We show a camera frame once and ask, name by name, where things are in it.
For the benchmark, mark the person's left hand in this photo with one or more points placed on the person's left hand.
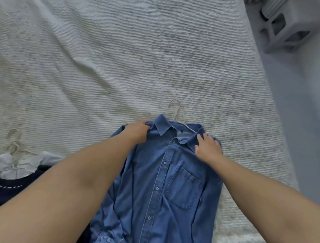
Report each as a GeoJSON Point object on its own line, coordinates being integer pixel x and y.
{"type": "Point", "coordinates": [137, 132]}

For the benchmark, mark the person's right hand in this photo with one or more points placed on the person's right hand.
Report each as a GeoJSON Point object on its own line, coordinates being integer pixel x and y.
{"type": "Point", "coordinates": [210, 150]}

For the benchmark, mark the pale pink hanger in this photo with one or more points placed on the pale pink hanger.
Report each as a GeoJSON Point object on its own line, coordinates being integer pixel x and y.
{"type": "Point", "coordinates": [179, 106]}

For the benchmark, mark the blue denim shirt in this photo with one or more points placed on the blue denim shirt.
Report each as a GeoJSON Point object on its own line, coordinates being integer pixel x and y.
{"type": "Point", "coordinates": [162, 187]}

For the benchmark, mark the white zip polo shirt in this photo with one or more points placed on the white zip polo shirt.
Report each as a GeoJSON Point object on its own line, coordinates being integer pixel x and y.
{"type": "Point", "coordinates": [50, 160]}

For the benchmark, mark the navy Skechers tee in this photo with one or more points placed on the navy Skechers tee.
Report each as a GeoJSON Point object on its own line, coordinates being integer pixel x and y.
{"type": "Point", "coordinates": [15, 192]}

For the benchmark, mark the person's left forearm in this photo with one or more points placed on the person's left forearm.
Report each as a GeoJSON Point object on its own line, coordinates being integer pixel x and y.
{"type": "Point", "coordinates": [62, 195]}

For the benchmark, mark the person's right forearm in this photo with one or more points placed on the person's right forearm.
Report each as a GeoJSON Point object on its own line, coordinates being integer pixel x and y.
{"type": "Point", "coordinates": [270, 200]}

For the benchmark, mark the bed with white bedspread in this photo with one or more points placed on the bed with white bedspread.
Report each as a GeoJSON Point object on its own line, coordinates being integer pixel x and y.
{"type": "Point", "coordinates": [125, 50]}

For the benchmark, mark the white plastic stool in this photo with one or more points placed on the white plastic stool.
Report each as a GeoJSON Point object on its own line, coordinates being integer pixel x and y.
{"type": "Point", "coordinates": [300, 22]}

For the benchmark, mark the white cylindrical bin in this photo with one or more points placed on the white cylindrical bin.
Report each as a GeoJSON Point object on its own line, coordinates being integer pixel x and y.
{"type": "Point", "coordinates": [271, 6]}

